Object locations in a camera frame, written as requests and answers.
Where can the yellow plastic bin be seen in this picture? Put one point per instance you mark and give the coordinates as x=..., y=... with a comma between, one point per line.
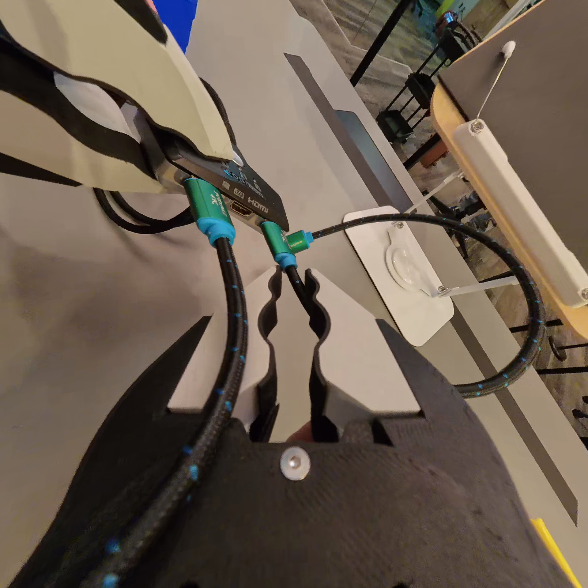
x=551, y=551

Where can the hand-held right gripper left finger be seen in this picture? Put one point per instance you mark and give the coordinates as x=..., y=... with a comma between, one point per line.
x=193, y=376

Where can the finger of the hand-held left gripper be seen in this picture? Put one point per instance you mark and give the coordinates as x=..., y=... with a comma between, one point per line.
x=69, y=156
x=138, y=69

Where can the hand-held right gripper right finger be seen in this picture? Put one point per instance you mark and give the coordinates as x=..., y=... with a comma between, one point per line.
x=367, y=367

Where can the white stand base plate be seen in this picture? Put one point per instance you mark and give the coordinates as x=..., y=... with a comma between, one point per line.
x=413, y=317

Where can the wooden stand board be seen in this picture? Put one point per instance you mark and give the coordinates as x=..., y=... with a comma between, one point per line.
x=542, y=92

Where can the black port adapter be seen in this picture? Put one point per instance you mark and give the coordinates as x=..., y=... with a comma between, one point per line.
x=257, y=197

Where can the blue plastic bin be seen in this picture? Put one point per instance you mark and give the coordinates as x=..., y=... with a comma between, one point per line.
x=177, y=18

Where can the black tripod stand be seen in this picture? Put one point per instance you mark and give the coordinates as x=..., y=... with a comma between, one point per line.
x=381, y=41

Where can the dark desk hatch panel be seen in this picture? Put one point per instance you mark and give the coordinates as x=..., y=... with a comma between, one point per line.
x=367, y=151

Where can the white stand bar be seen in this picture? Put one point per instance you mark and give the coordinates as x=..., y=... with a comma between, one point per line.
x=514, y=206

